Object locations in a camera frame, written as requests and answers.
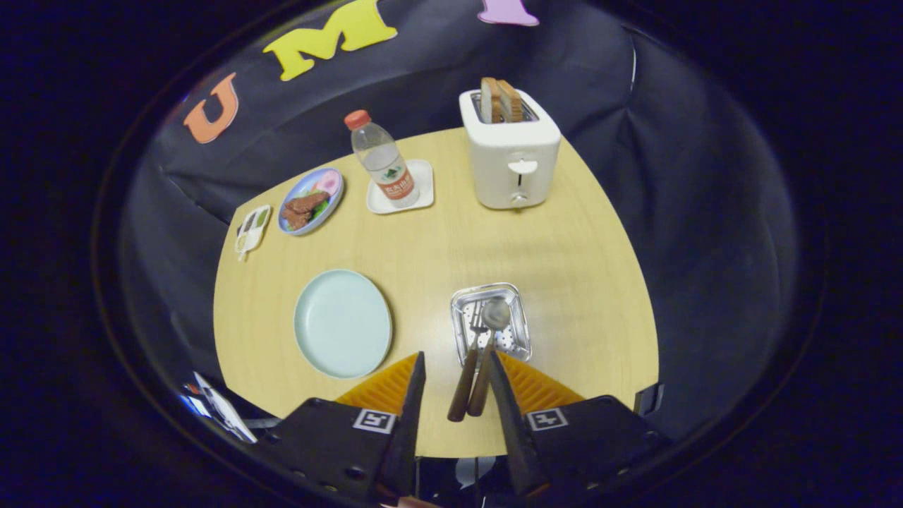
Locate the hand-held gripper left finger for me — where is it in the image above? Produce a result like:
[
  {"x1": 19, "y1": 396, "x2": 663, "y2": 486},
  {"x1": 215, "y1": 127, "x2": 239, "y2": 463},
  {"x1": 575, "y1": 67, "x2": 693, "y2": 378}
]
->
[{"x1": 265, "y1": 351, "x2": 428, "y2": 503}]

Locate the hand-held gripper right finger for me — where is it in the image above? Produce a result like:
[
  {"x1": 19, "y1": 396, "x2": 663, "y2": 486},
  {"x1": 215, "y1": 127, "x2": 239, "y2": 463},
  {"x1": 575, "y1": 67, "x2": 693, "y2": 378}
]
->
[{"x1": 488, "y1": 351, "x2": 671, "y2": 498}]

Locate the wooden-handled metal fork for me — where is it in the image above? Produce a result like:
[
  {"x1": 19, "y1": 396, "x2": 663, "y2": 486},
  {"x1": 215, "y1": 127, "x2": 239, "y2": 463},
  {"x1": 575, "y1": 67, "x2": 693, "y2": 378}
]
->
[{"x1": 447, "y1": 302, "x2": 489, "y2": 423}]

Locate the wooden-handled metal spoon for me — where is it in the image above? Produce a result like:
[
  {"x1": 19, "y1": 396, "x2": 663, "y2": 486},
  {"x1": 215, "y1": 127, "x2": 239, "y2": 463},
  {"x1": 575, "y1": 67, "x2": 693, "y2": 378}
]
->
[{"x1": 466, "y1": 297, "x2": 511, "y2": 418}]

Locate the light green plate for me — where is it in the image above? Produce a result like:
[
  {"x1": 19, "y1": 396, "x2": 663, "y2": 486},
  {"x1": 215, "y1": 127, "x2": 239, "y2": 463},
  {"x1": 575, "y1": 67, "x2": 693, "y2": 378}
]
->
[{"x1": 293, "y1": 269, "x2": 393, "y2": 380}]

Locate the blue food plate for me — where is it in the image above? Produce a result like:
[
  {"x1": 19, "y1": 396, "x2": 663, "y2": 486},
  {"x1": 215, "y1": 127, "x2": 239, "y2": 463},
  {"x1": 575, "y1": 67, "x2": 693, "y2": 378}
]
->
[{"x1": 277, "y1": 167, "x2": 345, "y2": 236}]

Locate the white square coaster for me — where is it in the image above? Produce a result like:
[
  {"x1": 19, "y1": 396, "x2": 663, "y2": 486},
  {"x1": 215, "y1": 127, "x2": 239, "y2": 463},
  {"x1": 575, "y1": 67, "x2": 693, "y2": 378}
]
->
[{"x1": 365, "y1": 159, "x2": 435, "y2": 215}]

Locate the white divided sauce dish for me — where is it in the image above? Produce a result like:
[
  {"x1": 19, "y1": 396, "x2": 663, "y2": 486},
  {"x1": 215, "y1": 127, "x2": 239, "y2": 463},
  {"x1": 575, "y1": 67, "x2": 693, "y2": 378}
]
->
[{"x1": 235, "y1": 205, "x2": 272, "y2": 262}]

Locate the clear water bottle red cap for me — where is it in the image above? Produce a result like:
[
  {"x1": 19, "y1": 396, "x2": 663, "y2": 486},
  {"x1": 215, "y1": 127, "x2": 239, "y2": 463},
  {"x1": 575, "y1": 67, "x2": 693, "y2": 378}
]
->
[{"x1": 344, "y1": 109, "x2": 420, "y2": 209}]

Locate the white toaster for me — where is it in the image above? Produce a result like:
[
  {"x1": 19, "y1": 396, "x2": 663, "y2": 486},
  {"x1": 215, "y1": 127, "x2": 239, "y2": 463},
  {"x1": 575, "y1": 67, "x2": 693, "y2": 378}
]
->
[{"x1": 459, "y1": 88, "x2": 562, "y2": 210}]

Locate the black backdrop cloth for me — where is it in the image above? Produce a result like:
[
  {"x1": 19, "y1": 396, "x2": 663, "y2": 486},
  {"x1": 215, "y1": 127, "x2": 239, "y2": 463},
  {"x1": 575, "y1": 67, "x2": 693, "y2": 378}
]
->
[{"x1": 120, "y1": 0, "x2": 798, "y2": 452}]

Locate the toast bread slice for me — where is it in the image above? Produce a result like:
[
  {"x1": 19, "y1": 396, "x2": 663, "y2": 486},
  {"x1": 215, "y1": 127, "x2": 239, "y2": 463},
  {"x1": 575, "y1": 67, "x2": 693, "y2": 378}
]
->
[
  {"x1": 480, "y1": 77, "x2": 503, "y2": 124},
  {"x1": 497, "y1": 80, "x2": 524, "y2": 123}
]

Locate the metal wire basket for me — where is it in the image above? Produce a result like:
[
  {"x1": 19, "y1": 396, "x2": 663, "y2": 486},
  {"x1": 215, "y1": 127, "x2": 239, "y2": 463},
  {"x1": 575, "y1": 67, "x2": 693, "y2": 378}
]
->
[{"x1": 450, "y1": 283, "x2": 532, "y2": 369}]

